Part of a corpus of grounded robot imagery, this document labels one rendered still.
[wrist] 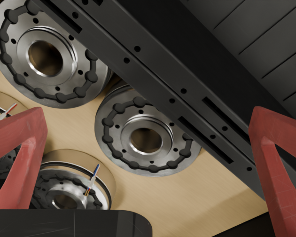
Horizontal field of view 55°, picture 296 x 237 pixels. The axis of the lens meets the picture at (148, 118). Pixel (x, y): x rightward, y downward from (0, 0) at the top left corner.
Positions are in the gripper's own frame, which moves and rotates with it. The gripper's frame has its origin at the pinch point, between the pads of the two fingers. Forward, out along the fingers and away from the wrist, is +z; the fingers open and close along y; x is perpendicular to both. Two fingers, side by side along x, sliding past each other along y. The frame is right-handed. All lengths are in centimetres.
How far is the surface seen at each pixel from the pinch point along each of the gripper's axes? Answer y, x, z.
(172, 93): -1.3, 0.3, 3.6
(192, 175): -5.1, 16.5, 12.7
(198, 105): -2.8, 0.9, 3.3
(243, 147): -5.6, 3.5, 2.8
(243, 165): -5.8, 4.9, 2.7
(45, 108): 11.0, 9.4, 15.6
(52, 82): 8.0, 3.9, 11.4
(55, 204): 10.9, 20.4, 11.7
